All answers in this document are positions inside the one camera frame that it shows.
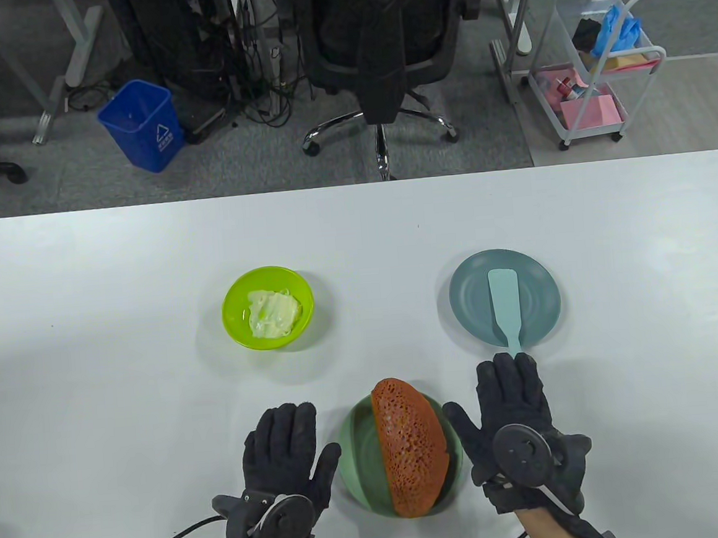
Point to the white wheeled cart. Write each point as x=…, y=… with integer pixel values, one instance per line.
x=653, y=56

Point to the round black glove tracker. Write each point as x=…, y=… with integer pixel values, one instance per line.
x=522, y=453
x=286, y=524

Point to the person's right little finger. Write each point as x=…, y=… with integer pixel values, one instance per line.
x=544, y=406

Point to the person's right thumb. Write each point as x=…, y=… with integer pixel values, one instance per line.
x=465, y=429

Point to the person's left little finger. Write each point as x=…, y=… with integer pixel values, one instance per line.
x=252, y=454

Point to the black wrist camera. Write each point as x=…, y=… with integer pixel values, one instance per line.
x=575, y=454
x=232, y=507

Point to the tan cardboard box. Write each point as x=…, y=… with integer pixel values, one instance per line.
x=625, y=62

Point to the person's right middle finger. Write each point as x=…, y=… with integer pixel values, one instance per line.
x=507, y=388

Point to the pink box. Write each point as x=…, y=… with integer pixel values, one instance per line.
x=592, y=113

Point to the green round plate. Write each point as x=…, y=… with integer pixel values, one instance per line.
x=358, y=455

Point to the black computer tower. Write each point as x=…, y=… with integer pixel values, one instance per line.
x=183, y=40

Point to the light blue spatula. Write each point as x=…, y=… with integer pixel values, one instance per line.
x=505, y=298

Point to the black office chair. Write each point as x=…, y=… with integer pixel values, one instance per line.
x=381, y=37

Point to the person's left middle finger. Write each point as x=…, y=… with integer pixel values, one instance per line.
x=290, y=431

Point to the black object in cart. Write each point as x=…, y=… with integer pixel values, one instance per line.
x=586, y=34

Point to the person's right hand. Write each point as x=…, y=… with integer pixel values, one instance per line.
x=514, y=406

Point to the white creamy spread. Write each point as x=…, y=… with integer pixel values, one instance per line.
x=272, y=313

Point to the blue waste bin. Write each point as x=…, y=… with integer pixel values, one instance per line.
x=139, y=122

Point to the white desk leg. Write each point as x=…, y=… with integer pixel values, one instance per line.
x=511, y=27
x=78, y=49

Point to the blue plastic gloves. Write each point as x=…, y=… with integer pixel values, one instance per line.
x=616, y=28

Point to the small bottle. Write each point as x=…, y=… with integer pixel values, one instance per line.
x=565, y=88

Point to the person's right forearm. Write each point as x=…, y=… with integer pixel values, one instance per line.
x=547, y=530

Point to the lime green bowl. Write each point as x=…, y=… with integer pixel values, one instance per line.
x=240, y=337

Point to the person's left thumb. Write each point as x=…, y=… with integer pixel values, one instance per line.
x=328, y=465

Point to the grey-blue round plate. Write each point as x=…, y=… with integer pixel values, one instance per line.
x=470, y=297

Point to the person's left hand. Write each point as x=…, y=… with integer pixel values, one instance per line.
x=274, y=468

